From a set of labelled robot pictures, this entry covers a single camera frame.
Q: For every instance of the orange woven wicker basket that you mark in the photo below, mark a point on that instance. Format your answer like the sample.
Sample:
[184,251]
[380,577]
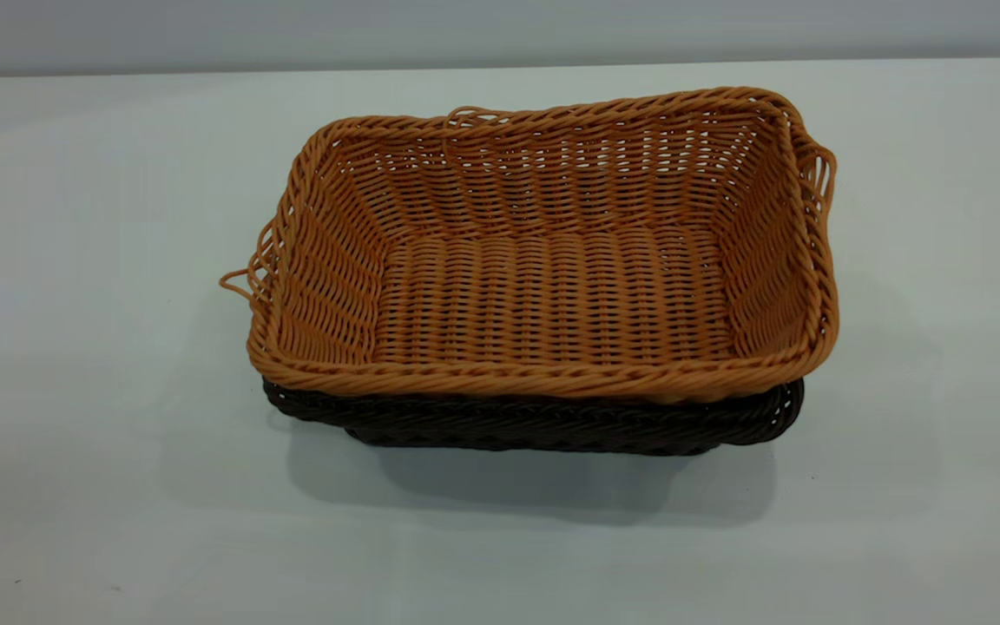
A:
[552,295]

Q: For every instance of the black woven wicker basket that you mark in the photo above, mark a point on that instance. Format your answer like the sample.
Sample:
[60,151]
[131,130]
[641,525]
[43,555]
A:
[552,425]

